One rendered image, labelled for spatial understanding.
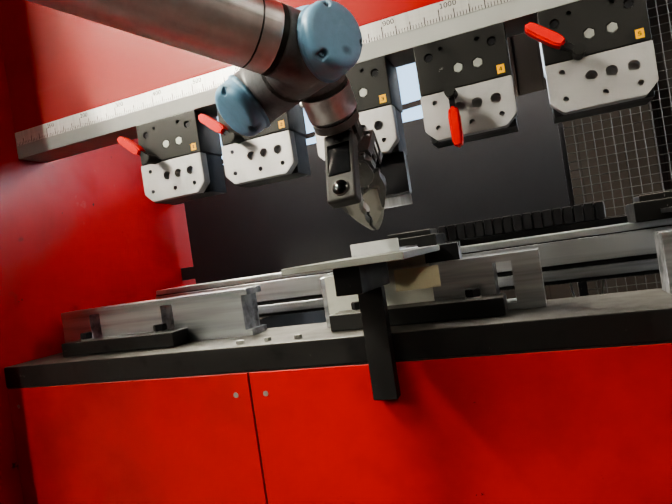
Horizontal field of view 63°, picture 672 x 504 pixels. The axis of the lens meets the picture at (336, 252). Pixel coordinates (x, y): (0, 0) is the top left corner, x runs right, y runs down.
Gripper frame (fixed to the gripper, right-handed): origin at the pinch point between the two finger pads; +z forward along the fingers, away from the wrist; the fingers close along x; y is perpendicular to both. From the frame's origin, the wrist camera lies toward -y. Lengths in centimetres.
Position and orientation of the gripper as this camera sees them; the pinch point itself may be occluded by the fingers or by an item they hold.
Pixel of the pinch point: (372, 226)
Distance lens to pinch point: 91.6
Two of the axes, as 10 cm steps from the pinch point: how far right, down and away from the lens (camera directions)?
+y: 1.8, -6.7, 7.2
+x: -9.2, 1.4, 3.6
